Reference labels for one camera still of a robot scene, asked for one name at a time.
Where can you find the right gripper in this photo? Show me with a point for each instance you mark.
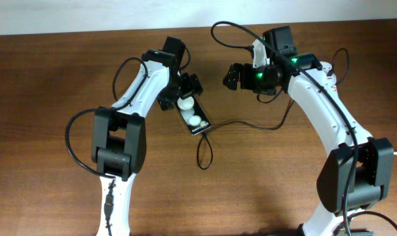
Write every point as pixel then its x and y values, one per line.
pixel 247 82

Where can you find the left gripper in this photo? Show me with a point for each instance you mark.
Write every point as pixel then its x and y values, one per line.
pixel 192 84

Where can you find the black smartphone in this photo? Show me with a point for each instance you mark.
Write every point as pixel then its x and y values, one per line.
pixel 193 115

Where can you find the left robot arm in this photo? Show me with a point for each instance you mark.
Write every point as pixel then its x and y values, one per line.
pixel 119 136

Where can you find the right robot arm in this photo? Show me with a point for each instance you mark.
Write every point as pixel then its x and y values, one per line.
pixel 356 174

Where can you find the white power strip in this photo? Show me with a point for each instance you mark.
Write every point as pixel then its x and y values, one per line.
pixel 329 81

